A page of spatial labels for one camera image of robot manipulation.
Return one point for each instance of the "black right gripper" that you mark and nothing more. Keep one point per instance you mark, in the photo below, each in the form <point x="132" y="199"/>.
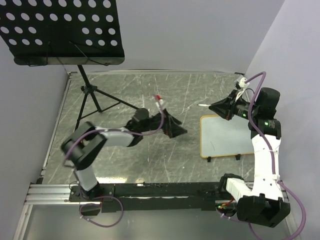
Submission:
<point x="223" y="107"/>

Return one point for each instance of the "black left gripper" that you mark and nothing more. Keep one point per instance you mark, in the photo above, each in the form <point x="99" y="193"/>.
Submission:
<point x="171" y="126"/>

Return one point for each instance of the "white marker pen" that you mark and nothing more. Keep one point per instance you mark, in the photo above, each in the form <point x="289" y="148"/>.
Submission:
<point x="203" y="105"/>

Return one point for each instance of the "yellow framed small whiteboard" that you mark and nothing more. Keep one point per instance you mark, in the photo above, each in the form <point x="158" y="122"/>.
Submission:
<point x="224" y="138"/>

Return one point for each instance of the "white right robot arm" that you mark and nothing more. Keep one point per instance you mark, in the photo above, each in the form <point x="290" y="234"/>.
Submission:
<point x="264" y="203"/>

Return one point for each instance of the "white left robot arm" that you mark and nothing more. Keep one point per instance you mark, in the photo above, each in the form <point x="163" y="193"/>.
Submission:
<point x="85" y="143"/>

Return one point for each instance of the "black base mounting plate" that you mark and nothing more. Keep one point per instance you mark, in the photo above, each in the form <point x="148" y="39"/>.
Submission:
<point x="115" y="197"/>

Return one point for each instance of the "black perforated music stand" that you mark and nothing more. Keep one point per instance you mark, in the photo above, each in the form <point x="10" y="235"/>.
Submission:
<point x="63" y="32"/>

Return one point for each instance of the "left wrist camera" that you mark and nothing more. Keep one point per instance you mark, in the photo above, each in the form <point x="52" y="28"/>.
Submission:
<point x="160" y="103"/>

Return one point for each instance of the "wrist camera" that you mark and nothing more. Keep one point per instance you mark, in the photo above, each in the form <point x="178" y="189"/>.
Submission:
<point x="160" y="103"/>
<point x="242" y="84"/>

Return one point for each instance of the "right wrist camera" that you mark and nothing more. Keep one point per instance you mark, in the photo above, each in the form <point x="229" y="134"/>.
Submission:
<point x="242" y="84"/>

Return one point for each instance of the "wire whiteboard easel stand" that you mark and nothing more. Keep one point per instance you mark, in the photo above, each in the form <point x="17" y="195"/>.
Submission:
<point x="209" y="159"/>

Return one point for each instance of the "aluminium rail frame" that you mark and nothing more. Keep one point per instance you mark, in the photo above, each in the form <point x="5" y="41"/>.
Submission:
<point x="55" y="194"/>

